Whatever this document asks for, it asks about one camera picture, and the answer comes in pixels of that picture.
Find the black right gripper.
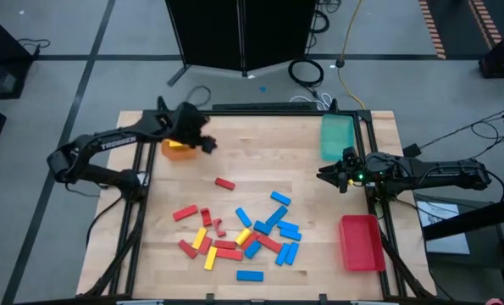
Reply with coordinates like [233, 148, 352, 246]
[317, 146, 369, 194]

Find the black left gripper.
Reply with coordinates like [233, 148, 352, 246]
[170, 101, 219, 154]

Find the orange translucent plastic bin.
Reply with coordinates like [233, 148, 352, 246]
[160, 139, 198, 162]

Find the teal translucent plastic bin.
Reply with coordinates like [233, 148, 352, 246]
[320, 113, 357, 163]

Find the long black power strip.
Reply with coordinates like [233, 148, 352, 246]
[211, 101, 320, 112]

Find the red plastic bin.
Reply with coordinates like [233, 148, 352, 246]
[338, 213, 387, 272]

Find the small black power adapter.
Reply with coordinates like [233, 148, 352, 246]
[402, 143, 423, 159]

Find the red arch block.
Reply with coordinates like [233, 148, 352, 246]
[212, 217, 228, 238]

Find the black folding screen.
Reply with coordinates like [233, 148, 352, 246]
[165, 0, 319, 88]

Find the white paper sheet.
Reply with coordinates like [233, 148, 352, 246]
[416, 201, 472, 256]

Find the black side stand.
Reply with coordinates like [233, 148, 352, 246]
[420, 194, 504, 305]

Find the orange black striped floor strip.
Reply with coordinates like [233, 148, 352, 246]
[418, 0, 447, 60]
[467, 0, 503, 47]

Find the black desk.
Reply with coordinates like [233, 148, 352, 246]
[0, 8, 36, 101]

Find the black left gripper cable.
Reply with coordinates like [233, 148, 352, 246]
[185, 84, 213, 109]

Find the white floor cable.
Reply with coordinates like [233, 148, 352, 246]
[289, 92, 334, 111]

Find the black coiled floor cable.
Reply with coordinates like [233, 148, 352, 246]
[308, 8, 331, 35]
[287, 58, 325, 89]

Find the yellow hanging cable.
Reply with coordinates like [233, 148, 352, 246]
[335, 0, 367, 110]

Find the thin black floor cable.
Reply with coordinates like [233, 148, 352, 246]
[16, 37, 52, 57]

